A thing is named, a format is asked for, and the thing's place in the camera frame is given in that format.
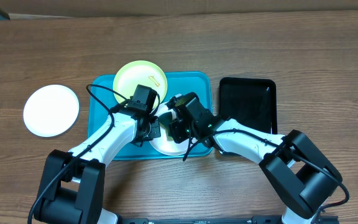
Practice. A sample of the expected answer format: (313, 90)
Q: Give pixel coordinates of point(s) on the white plate with pink rim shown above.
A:
(165, 144)

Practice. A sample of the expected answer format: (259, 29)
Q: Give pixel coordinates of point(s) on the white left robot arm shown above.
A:
(72, 185)

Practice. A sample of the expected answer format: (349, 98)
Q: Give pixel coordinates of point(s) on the black water tray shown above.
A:
(250, 101)

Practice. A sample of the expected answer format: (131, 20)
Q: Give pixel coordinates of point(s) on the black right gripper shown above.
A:
(175, 130)

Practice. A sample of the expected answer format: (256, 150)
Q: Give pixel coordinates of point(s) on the yellow-green plate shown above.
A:
(140, 72)

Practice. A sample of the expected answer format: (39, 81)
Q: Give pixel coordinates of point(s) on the blue plastic tray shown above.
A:
(178, 82)

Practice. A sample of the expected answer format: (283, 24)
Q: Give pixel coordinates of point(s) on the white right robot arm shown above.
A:
(302, 176)

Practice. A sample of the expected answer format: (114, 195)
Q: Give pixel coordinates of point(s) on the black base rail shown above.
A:
(272, 219)

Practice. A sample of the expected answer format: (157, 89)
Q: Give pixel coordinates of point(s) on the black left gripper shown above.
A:
(156, 132)

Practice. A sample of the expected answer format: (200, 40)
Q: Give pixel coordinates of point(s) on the green yellow sponge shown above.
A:
(165, 119)

